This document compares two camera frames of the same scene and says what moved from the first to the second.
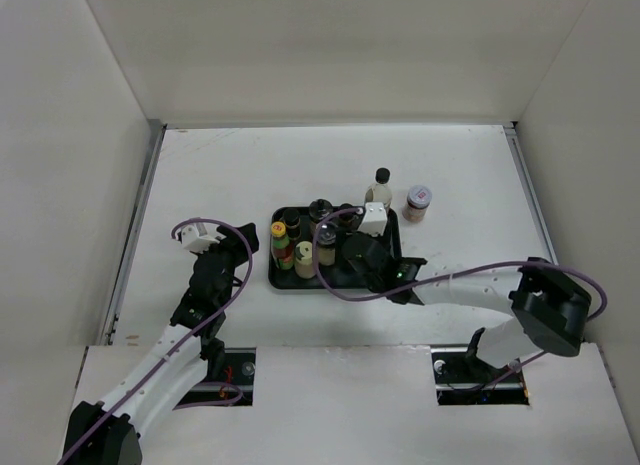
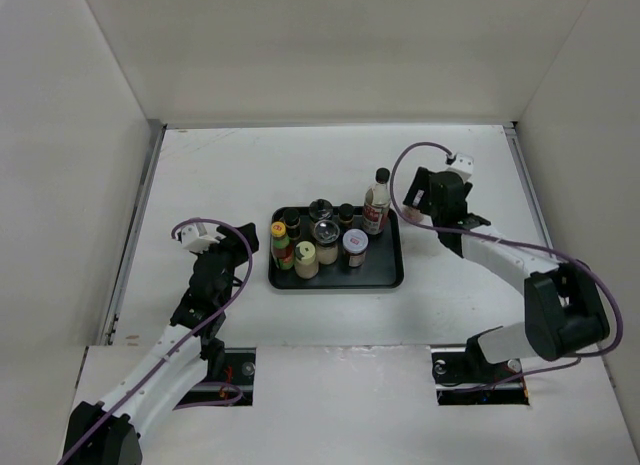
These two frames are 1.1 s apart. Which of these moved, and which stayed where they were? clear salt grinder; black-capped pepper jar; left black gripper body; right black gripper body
Moved: right black gripper body
Stayed: clear salt grinder; black-capped pepper jar; left black gripper body
